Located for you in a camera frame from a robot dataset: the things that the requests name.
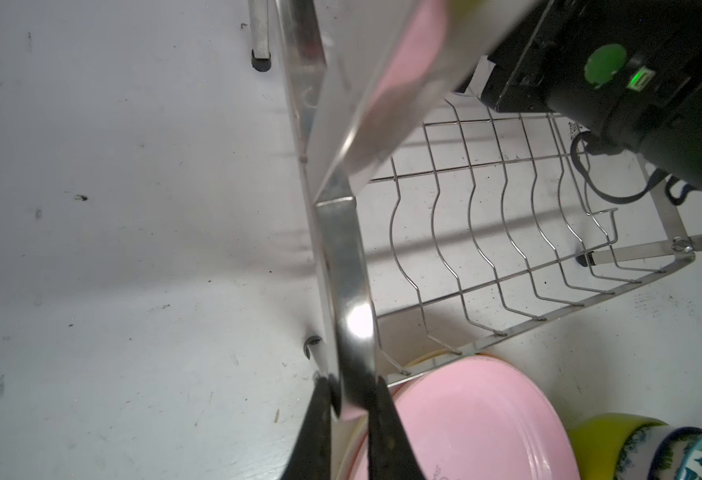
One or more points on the silver two-tier dish rack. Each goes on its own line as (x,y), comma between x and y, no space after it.
(439,227)

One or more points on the pink plate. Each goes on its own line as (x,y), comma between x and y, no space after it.
(482,418)

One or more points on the lime green bowl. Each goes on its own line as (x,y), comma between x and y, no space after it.
(598,441)

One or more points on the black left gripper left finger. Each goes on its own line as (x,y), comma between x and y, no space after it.
(312,454)

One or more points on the yellow plate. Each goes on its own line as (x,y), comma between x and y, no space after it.
(359,433)

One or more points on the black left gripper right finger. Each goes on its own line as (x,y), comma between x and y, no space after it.
(390,454)

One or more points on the blue white floral bowl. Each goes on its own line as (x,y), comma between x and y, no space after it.
(654,452)

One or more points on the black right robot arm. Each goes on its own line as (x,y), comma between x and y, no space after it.
(629,72)

